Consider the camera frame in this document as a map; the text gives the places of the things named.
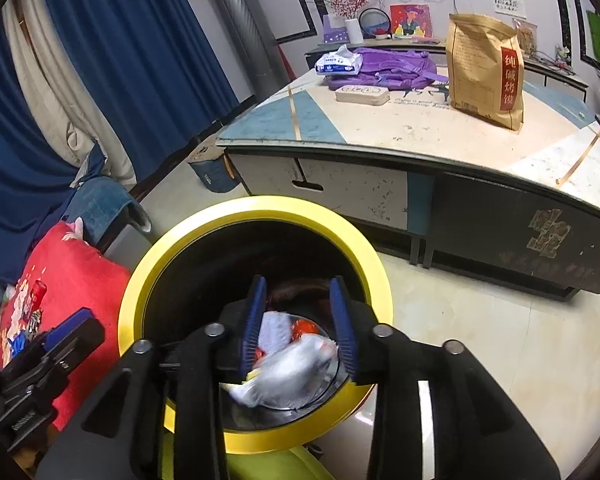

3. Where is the blue white striped cloth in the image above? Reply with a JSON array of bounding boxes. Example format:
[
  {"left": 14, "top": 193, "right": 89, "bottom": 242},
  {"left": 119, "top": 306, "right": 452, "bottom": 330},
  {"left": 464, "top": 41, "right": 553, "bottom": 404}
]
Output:
[{"left": 70, "top": 140, "right": 108, "bottom": 188}]

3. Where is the red floral blanket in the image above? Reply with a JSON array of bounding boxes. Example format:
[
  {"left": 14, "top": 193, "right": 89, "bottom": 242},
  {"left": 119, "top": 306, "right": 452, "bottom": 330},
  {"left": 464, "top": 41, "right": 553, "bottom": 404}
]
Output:
[{"left": 0, "top": 220, "right": 133, "bottom": 433}]

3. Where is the portrait painting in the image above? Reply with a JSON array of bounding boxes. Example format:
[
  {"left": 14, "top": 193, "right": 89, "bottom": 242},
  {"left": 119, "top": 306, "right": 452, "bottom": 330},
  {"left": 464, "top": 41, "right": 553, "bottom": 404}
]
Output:
[{"left": 390, "top": 3, "right": 433, "bottom": 39}]

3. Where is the red snack packet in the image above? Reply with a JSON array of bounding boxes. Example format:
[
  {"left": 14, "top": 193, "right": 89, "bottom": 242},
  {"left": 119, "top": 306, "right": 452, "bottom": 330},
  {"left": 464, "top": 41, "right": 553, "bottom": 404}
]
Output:
[{"left": 0, "top": 280, "right": 48, "bottom": 361}]

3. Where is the white power strip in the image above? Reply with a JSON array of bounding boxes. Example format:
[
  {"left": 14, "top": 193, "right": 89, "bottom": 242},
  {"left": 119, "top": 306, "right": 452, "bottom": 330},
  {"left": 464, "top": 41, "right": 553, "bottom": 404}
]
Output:
[{"left": 335, "top": 85, "right": 391, "bottom": 107}]

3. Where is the white blue tissue pack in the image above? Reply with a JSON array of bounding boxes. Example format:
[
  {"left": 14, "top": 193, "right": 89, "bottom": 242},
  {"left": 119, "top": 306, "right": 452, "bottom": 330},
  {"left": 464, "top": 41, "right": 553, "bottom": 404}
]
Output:
[{"left": 315, "top": 44, "right": 363, "bottom": 77}]

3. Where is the purple box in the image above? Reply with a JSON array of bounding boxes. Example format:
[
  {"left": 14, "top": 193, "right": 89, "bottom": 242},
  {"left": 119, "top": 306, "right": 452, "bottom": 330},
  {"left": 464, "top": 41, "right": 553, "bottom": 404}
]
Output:
[{"left": 322, "top": 14, "right": 351, "bottom": 43}]

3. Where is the white vase with pink flowers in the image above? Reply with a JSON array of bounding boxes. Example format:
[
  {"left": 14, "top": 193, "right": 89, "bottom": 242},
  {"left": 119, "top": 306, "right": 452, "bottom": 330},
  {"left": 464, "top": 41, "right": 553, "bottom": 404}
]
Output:
[{"left": 330, "top": 0, "right": 373, "bottom": 46}]

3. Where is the white plastic bag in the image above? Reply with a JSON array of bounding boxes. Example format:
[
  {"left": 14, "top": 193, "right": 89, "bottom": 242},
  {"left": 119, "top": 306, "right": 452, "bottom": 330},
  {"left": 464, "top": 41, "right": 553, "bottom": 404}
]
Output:
[{"left": 227, "top": 332, "right": 341, "bottom": 408}]

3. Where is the brown paper bag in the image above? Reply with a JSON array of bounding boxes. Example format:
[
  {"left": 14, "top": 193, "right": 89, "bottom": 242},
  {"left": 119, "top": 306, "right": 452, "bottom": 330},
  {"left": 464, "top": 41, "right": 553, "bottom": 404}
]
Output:
[{"left": 445, "top": 12, "right": 526, "bottom": 132}]

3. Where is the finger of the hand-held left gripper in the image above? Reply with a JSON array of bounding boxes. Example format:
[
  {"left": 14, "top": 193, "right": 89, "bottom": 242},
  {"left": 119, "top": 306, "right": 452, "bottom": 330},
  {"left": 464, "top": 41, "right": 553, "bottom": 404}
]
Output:
[
  {"left": 45, "top": 308, "right": 105, "bottom": 368},
  {"left": 2, "top": 337, "right": 48, "bottom": 381}
]

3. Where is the yellow trash bin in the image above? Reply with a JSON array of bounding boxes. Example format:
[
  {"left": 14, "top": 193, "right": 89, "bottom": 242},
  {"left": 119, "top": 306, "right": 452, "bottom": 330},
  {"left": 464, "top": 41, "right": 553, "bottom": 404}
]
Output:
[{"left": 117, "top": 196, "right": 394, "bottom": 456}]

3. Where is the dark television cabinet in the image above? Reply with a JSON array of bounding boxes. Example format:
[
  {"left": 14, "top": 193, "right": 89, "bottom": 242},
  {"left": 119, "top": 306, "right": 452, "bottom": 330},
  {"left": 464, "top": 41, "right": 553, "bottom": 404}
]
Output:
[{"left": 304, "top": 40, "right": 591, "bottom": 103}]

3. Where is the clear snack packet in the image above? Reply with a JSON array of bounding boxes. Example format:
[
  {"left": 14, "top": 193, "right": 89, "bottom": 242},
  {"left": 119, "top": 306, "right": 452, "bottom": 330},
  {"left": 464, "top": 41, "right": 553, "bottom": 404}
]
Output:
[{"left": 512, "top": 17, "right": 538, "bottom": 56}]

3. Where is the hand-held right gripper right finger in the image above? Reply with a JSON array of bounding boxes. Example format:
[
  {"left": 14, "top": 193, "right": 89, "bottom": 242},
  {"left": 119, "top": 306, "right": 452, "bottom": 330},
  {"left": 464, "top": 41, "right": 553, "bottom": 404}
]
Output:
[{"left": 329, "top": 276, "right": 561, "bottom": 480}]

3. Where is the large white foam fruit net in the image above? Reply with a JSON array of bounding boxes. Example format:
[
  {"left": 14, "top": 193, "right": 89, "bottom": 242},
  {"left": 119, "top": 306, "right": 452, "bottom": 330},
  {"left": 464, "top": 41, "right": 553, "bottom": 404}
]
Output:
[{"left": 257, "top": 311, "right": 293, "bottom": 356}]

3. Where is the blue white coffee table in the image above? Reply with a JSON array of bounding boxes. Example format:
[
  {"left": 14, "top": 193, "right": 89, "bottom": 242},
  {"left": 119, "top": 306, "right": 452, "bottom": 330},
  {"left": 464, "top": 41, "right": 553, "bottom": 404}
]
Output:
[{"left": 215, "top": 62, "right": 600, "bottom": 301}]

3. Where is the silver standing air conditioner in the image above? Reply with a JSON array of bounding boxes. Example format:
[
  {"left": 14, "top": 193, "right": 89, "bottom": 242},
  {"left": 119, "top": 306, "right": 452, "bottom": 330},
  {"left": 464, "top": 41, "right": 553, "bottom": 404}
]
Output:
[{"left": 202, "top": 0, "right": 293, "bottom": 96}]

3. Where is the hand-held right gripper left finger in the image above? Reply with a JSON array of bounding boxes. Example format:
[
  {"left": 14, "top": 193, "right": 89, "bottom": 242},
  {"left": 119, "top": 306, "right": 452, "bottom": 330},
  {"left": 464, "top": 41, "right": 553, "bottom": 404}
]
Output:
[{"left": 35, "top": 275, "right": 268, "bottom": 480}]

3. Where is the purple backpack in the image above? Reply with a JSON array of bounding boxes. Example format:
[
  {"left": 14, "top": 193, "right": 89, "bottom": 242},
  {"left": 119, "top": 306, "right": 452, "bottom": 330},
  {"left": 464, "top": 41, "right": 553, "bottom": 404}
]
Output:
[{"left": 327, "top": 47, "right": 451, "bottom": 92}]

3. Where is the round sand art frame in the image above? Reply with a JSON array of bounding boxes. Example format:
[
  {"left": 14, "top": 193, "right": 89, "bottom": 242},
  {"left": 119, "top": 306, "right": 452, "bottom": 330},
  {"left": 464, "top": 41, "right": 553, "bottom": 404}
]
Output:
[{"left": 358, "top": 6, "right": 393, "bottom": 41}]

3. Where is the beige curtain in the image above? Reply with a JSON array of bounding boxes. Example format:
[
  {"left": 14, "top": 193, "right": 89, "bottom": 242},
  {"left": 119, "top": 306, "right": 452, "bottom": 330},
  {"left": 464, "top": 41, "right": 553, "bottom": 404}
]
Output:
[{"left": 2, "top": 0, "right": 138, "bottom": 186}]

